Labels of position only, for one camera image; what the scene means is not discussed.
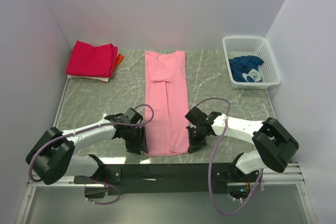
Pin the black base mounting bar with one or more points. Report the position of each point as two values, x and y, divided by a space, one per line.
122 179

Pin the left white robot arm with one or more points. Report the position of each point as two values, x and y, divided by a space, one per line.
55 154

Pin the blue t-shirt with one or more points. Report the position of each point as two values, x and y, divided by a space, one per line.
245 68

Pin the pink t-shirt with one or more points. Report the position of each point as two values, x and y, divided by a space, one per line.
166 92

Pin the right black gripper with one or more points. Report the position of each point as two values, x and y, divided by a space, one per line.
195 145

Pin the white plastic basket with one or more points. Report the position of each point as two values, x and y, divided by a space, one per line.
236 46

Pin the folded orange t-shirt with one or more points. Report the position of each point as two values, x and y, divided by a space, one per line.
118 60

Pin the folded magenta t-shirt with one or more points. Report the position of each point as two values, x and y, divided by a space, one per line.
88 61

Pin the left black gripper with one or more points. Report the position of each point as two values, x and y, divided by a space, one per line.
140 142

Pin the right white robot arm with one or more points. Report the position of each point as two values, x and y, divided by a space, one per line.
274 145

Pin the aluminium rail frame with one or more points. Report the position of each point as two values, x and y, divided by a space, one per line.
55 156

